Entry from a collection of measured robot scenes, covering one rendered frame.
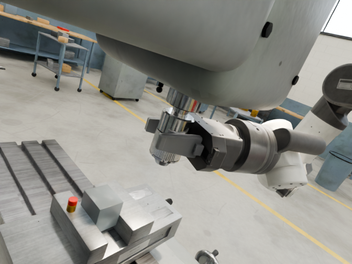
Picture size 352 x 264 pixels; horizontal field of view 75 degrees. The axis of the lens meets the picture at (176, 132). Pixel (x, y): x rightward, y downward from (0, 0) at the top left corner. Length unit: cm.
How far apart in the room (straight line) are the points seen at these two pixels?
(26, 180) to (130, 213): 34
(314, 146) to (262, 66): 25
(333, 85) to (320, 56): 739
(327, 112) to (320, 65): 733
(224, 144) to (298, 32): 15
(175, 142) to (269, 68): 14
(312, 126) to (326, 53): 739
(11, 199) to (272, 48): 62
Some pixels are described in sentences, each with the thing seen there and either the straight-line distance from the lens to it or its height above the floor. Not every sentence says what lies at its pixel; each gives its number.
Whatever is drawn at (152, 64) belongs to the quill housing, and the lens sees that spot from 22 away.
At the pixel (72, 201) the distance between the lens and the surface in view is 47.
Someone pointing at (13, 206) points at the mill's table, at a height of 91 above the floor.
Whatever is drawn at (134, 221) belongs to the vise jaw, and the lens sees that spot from 49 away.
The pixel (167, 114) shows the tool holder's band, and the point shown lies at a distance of 30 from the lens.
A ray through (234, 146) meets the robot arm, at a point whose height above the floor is 125.
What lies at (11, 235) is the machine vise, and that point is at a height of 98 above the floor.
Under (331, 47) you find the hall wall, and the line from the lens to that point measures 805.
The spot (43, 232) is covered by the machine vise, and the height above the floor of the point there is 98.
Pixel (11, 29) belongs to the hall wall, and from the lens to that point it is 693.
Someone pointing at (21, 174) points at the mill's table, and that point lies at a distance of 76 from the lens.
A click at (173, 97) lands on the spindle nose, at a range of 29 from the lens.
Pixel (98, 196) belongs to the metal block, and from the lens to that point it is 47.
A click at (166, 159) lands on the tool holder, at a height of 121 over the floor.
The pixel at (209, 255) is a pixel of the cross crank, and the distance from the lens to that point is 105.
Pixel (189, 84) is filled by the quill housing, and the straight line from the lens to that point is 19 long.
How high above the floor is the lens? 134
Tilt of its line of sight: 18 degrees down
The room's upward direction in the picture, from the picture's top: 20 degrees clockwise
